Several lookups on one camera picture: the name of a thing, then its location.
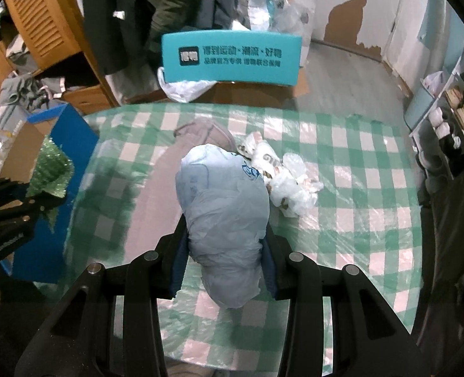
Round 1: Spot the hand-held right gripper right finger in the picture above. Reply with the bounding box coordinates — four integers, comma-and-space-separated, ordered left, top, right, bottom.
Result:
261, 228, 423, 377

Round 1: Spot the olive jacket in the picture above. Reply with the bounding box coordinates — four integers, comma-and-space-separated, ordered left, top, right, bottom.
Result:
132, 0, 217, 34

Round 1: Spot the blue trimmed storage bag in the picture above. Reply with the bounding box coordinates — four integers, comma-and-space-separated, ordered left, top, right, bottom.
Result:
232, 0, 295, 32

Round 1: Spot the light blue cabinet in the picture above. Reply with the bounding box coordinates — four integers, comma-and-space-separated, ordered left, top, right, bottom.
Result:
405, 86, 440, 130

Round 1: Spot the small white plastic bag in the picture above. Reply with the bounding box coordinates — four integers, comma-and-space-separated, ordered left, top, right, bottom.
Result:
422, 71, 446, 97

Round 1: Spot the white patterned plastic bag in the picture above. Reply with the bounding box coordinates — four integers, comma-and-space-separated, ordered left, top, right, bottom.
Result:
236, 131, 323, 217

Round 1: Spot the pair of white shoes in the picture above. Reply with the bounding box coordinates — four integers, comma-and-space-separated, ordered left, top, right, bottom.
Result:
428, 108, 462, 146

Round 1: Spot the green glitter cloth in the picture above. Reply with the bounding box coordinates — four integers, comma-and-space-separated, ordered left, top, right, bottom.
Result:
27, 135, 74, 232

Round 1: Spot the black coat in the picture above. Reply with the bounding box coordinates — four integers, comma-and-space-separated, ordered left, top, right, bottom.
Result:
80, 0, 154, 75

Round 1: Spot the blue cardboard box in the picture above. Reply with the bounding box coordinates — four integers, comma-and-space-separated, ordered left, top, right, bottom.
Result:
0, 104, 101, 283

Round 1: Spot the pair of brown shoes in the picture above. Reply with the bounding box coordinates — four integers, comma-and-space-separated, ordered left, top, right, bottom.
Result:
446, 84, 464, 126

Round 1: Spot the wooden louvered wardrobe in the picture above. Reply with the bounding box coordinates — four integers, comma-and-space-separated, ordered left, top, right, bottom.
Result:
0, 0, 118, 120

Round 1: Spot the green checked tablecloth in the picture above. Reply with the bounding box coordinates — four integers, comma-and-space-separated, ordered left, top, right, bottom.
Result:
61, 104, 423, 377

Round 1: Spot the long grey fleece cloth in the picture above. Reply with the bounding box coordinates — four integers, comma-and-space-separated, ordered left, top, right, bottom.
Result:
174, 120, 236, 154

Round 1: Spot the flat brown cardboard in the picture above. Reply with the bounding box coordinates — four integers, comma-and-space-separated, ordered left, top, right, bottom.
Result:
122, 68, 309, 107

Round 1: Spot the grey hoodie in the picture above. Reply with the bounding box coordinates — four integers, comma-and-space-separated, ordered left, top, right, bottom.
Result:
0, 74, 65, 112

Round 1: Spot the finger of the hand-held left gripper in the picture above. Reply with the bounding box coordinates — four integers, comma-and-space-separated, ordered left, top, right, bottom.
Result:
0, 178, 32, 207
0, 195, 62, 230

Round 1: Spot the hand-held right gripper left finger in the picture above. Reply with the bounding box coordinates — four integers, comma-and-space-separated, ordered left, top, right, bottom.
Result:
16, 214, 189, 377

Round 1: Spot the light blue plastic bag bundle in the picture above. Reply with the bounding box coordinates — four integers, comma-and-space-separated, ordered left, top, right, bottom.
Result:
176, 144, 271, 309

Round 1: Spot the clear plastic bag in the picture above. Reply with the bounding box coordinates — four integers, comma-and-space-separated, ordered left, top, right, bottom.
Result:
273, 4, 311, 40

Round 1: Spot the teal printed box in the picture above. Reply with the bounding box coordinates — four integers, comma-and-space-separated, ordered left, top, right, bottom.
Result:
161, 29, 303, 87

